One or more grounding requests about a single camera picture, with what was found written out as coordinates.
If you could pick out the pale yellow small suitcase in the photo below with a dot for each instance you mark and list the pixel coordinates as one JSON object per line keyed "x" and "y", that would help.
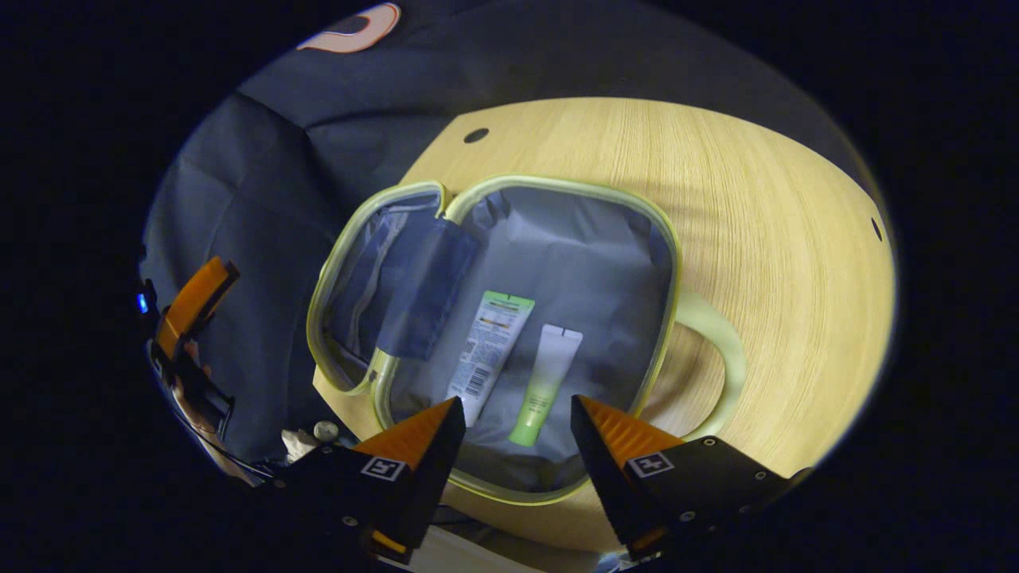
{"x": 597, "y": 270}

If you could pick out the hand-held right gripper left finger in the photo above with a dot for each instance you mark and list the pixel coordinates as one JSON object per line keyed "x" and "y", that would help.
{"x": 434, "y": 485}

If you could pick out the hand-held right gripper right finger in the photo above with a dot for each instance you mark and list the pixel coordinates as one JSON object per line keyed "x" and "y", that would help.
{"x": 609, "y": 477}

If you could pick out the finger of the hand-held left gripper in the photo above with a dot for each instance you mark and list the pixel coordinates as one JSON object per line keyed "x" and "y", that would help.
{"x": 195, "y": 302}

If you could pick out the small pale green cream tube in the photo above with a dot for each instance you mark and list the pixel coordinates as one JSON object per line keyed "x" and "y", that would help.
{"x": 549, "y": 374}

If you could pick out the large white green cream tube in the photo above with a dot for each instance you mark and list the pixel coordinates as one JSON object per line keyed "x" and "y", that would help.
{"x": 489, "y": 350}

